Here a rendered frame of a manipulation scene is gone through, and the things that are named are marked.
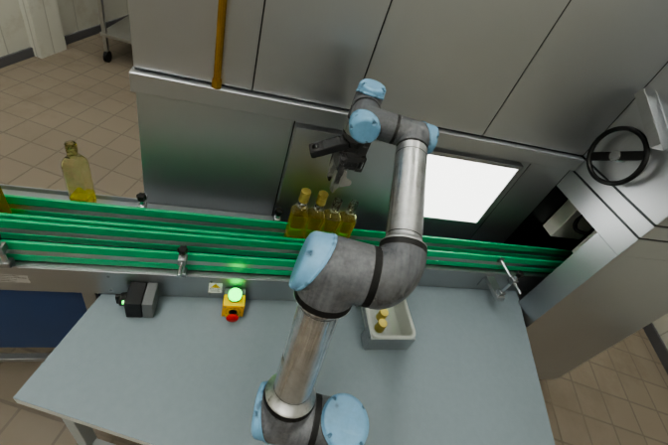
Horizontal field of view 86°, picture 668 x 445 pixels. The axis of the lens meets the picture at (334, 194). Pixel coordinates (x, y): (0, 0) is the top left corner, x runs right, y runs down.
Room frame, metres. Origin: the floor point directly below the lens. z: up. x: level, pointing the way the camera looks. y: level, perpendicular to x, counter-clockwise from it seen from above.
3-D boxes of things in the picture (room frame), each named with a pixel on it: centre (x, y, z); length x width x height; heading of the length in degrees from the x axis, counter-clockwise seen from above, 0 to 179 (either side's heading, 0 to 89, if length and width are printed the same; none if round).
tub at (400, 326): (0.81, -0.33, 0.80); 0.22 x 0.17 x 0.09; 21
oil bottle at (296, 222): (0.89, 0.09, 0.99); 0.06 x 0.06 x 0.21; 20
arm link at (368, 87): (0.91, 0.01, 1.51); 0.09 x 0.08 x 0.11; 7
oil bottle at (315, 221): (0.91, 0.03, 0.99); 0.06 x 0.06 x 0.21; 22
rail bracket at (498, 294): (1.09, -0.79, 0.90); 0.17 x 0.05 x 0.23; 21
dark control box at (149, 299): (0.54, 0.45, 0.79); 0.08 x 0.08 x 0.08; 21
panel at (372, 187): (1.15, -0.23, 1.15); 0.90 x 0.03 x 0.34; 111
